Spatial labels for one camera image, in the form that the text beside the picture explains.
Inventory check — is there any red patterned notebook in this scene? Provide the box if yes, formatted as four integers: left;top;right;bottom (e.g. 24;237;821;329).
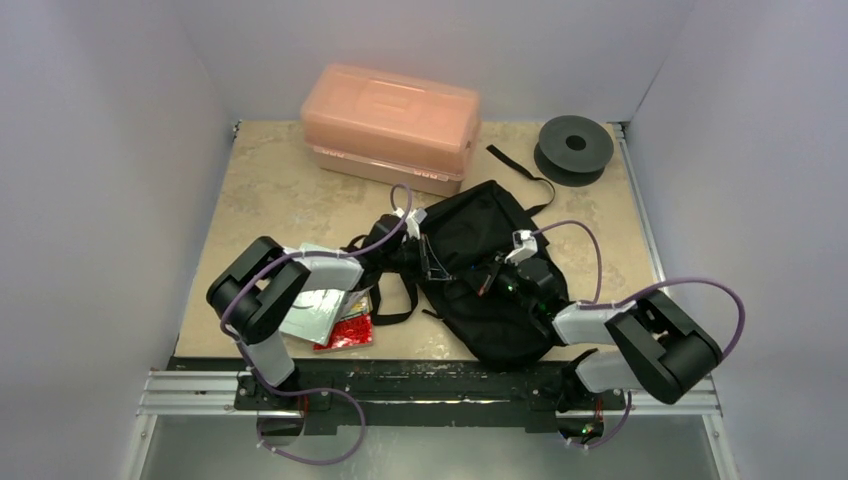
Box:
312;314;373;353

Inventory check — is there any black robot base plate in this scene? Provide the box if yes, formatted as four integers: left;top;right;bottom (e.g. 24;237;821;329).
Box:
166;357;625;438

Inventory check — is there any black fabric student bag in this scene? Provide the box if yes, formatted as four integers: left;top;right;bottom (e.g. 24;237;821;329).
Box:
347;144;571;372

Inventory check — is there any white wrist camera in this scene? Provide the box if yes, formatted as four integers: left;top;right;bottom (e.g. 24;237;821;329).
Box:
504;230;538;265
405;208;427;239

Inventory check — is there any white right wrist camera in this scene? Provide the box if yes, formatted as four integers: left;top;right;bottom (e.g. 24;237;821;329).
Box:
504;230;538;265

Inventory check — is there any silver foil booklet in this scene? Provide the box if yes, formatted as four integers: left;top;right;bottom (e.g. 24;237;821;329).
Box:
278;242;362;346

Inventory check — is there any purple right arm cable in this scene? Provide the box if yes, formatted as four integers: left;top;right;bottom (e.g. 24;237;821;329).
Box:
533;219;747;362

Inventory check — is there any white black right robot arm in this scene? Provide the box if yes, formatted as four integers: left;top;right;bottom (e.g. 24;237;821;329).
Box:
471;257;733;407

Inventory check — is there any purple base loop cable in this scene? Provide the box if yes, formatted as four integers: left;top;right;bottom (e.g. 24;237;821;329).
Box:
255;387;368;467

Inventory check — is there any translucent orange plastic storage box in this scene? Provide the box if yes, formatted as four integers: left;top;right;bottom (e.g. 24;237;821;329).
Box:
301;64;481;197

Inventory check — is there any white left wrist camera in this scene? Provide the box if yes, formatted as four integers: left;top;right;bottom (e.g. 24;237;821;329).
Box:
405;208;427;239

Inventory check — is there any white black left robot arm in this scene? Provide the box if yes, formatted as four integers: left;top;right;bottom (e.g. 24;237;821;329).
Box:
206;208;428;409

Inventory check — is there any aluminium front frame rail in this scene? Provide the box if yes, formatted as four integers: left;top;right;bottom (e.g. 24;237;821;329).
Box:
136;371;721;417

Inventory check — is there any dark grey filament spool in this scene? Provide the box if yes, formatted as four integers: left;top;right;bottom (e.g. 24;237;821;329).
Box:
533;115;614;187

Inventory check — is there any aluminium table edge rail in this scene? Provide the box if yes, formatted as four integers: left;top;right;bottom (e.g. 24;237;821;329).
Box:
610;122;667;281

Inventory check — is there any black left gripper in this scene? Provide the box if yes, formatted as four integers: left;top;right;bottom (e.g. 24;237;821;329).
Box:
380;233;448;284

